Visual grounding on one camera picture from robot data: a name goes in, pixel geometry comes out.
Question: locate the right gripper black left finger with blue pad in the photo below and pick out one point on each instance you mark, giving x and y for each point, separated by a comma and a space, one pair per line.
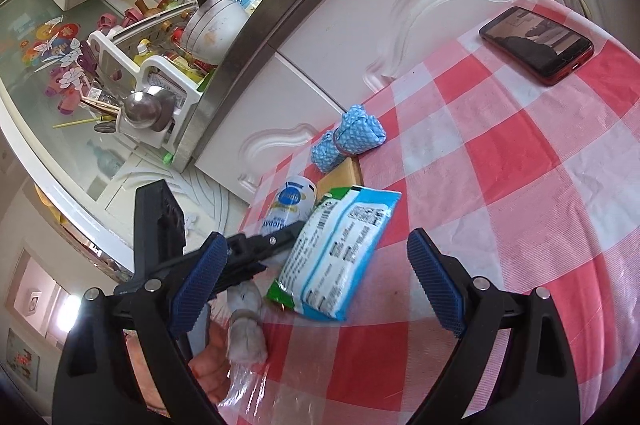
95, 383

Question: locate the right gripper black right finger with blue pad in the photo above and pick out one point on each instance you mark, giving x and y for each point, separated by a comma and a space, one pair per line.
512, 363

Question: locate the white yogurt bottle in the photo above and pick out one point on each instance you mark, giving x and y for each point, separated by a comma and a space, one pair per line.
293, 202

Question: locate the white towel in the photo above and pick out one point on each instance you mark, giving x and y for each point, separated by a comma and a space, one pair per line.
246, 339

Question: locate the green white snack bag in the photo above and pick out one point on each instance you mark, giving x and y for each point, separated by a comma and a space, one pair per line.
332, 252

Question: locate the gold packet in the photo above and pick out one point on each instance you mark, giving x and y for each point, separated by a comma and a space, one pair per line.
346, 174

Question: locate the blue patterned cloth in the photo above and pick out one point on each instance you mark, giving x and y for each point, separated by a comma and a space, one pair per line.
358, 132

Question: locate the white kitchen cabinet doors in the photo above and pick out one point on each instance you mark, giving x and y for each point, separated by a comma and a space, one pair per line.
342, 53

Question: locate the person's left hand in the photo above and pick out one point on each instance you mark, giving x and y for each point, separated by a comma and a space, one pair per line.
211, 367

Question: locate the steel ladle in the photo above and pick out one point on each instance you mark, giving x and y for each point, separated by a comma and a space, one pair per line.
150, 109

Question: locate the red white checkered tablecloth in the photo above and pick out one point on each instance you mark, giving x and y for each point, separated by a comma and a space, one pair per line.
526, 185

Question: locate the white dish rack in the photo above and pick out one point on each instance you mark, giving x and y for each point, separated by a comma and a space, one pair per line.
135, 59

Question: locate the white bowl in rack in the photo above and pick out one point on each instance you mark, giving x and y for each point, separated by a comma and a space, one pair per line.
212, 29

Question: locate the red black smartphone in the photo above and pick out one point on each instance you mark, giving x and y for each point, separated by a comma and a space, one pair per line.
549, 50

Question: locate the steel countertop edge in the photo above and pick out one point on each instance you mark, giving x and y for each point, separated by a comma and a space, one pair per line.
280, 15

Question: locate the framed wall picture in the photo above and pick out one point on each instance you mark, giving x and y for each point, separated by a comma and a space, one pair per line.
23, 361

